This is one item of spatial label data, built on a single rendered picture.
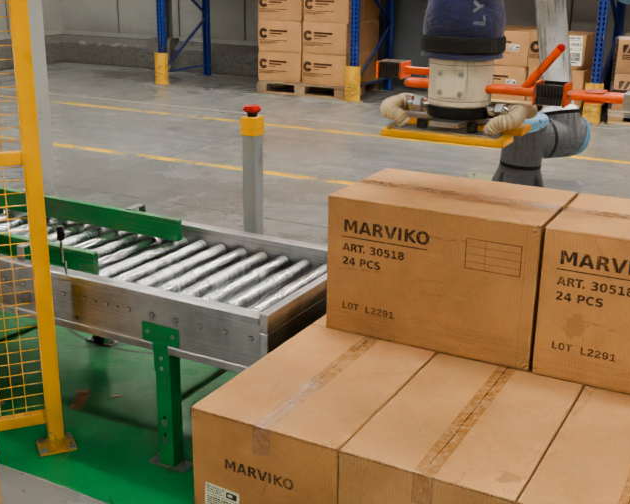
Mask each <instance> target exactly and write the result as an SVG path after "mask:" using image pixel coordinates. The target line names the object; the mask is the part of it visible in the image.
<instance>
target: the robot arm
mask: <svg viewBox="0 0 630 504"><path fill-rule="evenodd" d="M617 1H619V2H621V3H624V4H628V5H630V0H617ZM535 9H536V22H537V35H538V47H539V60H540V64H541V63H542V62H543V61H544V60H545V59H546V58H547V57H548V55H549V54H550V53H551V52H552V51H553V50H554V49H555V48H556V47H557V45H558V44H560V43H562V44H564V45H565V46H566V49H565V51H564V52H563V53H562V54H561V55H560V56H559V57H558V58H557V59H556V60H555V61H554V63H553V64H552V65H551V66H550V67H549V68H548V69H547V70H546V71H545V72H544V74H543V75H542V76H541V79H544V81H545V80H548V81H562V82H570V81H572V73H571V60H570V47H569V33H568V20H567V7H566V0H535ZM523 123H524V124H531V131H529V132H528V133H526V134H525V135H523V136H513V142H512V143H510V144H509V145H507V146H506V147H504V148H501V155H500V163H499V166H498V168H497V170H496V172H495V174H494V175H493V177H492V180H491V181H495V182H502V183H510V184H518V185H526V186H534V187H542V188H543V187H544V184H543V179H542V174H541V164H542V159H546V158H557V157H571V156H574V155H578V154H580V153H582V152H583V151H584V150H585V149H586V148H587V146H588V144H589V142H590V139H591V135H590V133H591V127H590V124H589V122H588V121H587V119H586V118H584V117H582V116H580V108H578V107H577V106H576V105H575V104H574V100H571V104H569V105H568V106H566V107H565V108H562V104H561V106H549V105H543V108H542V109H541V110H540V112H537V114H536V116H535V117H534V118H531V119H525V120H524V122H523Z"/></svg>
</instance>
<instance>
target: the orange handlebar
mask: <svg viewBox="0 0 630 504"><path fill-rule="evenodd" d="M405 74H416V75H429V68H428V67H413V66H406V67H405ZM404 84H405V85H406V86H407V87H416V88H428V87H429V78H416V77H411V78H407V79H405V80H404ZM496 85H497V86H496ZM520 86H521V85H510V84H496V83H492V85H487V86H486V88H485V92H486V93H490V94H503V95H515V96H527V97H533V87H534V86H532V87H531V88H522V87H520ZM608 91H609V90H603V89H588V90H576V89H571V90H570V91H568V92H567V96H566V99H567V100H577V101H584V102H583V103H588V104H600V105H603V104H605V103H614V104H623V101H624V100H623V96H624V94H625V93H616V92H608Z"/></svg>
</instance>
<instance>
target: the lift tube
mask: <svg viewBox="0 0 630 504"><path fill-rule="evenodd" d="M505 25H506V13H505V6H504V1H503V0H428V6H427V9H426V13H425V18H424V26H423V32H424V35H431V36H440V37H453V38H499V37H503V35H504V31H505ZM421 55H422V56H424V57H429V58H437V59H448V60H496V59H502V58H504V56H503V53H497V54H447V53H436V52H428V51H424V50H423V51H422V53H421Z"/></svg>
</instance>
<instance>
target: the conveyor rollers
mask: <svg viewBox="0 0 630 504"><path fill-rule="evenodd" d="M7 211H8V219H13V218H23V219H13V220H8V221H7V220H2V219H7ZM7 211H6V209H5V208H0V220H2V221H0V231H1V232H11V231H21V230H29V226H28V218H24V217H28V215H27V213H26V212H20V211H15V210H10V209H7ZM8 222H9V231H8ZM46 225H47V237H48V241H49V242H54V243H59V244H60V241H58V240H57V232H56V226H59V225H62V226H64V233H65V236H64V238H65V239H64V240H62V241H63V244H64V245H68V246H73V247H78V248H83V249H88V250H93V251H97V252H98V266H99V276H103V277H108V278H112V279H117V280H121V281H126V282H130V283H135V284H139V285H144V286H148V287H153V288H157V289H162V290H166V291H171V292H175V293H180V294H184V295H189V296H193V297H198V298H202V299H207V300H211V301H216V302H220V303H224V304H229V305H233V306H238V307H242V308H248V307H250V306H252V305H254V304H255V303H257V302H259V301H260V300H262V299H264V298H265V297H267V296H269V295H271V294H272V293H274V292H276V291H277V290H279V289H281V288H283V287H284V286H286V285H288V284H289V283H291V282H293V281H294V280H296V279H298V278H300V277H301V276H303V275H305V274H306V273H308V272H310V270H311V264H310V262H309V261H308V260H305V259H303V260H301V261H299V262H297V263H295V264H294V265H292V266H290V267H288V266H289V259H288V258H287V257H286V256H284V255H281V256H279V257H277V258H275V259H273V260H271V261H270V262H268V256H267V254H266V253H265V252H262V251H260V252H258V253H256V254H254V255H252V256H250V257H248V258H247V252H246V250H245V249H244V248H238V249H235V250H233V251H231V252H229V253H227V249H226V247H225V246H224V245H223V244H218V245H216V246H213V247H211V248H209V249H207V244H206V243H205V242H204V241H203V240H199V241H197V242H194V243H192V244H190V245H188V242H187V239H186V238H185V237H182V240H181V241H172V240H171V241H169V240H167V239H162V238H157V237H151V236H146V235H141V234H136V233H131V232H125V231H120V230H115V229H110V228H104V227H99V226H94V225H89V224H83V223H78V222H73V221H68V220H62V219H57V218H52V217H47V216H46ZM11 234H15V235H20V236H25V237H29V231H21V232H11ZM267 262H268V263H267ZM287 267H288V268H287ZM284 269H285V270H284ZM282 270H283V271H282ZM280 271H281V272H280ZM326 273H327V264H323V265H322V266H320V267H318V268H317V269H315V270H313V271H311V272H310V273H308V274H306V275H305V276H303V277H301V278H300V279H298V280H296V281H295V282H293V283H291V284H289V285H288V286H286V287H284V288H283V289H281V290H279V291H278V292H276V293H274V294H272V295H271V296H269V297H267V298H266V299H264V300H262V301H261V302H259V303H257V304H255V305H254V306H252V307H250V308H249V309H251V310H256V311H260V312H263V311H265V310H266V309H268V308H270V307H271V306H273V305H275V304H276V303H278V302H280V301H281V300H283V299H284V298H286V297H288V296H289V295H291V294H293V293H294V292H296V291H298V290H299V289H301V288H303V287H304V286H306V285H307V284H309V283H311V282H312V281H314V280H316V279H317V278H319V277H321V276H322V275H324V274H326ZM275 274H276V275H275ZM273 275H274V276H273ZM271 276H272V277H271ZM266 279H267V280H266ZM264 280H265V281H264ZM259 283H260V284H259ZM257 284H258V285H257ZM255 285H256V286H255ZM250 288H251V289H250ZM248 289H249V290H248ZM246 290H247V291H246ZM241 293H242V294H241ZM239 294H240V295H239ZM237 295H238V296H237ZM232 298H233V299H232ZM230 299H231V300H230ZM228 300H229V301H228Z"/></svg>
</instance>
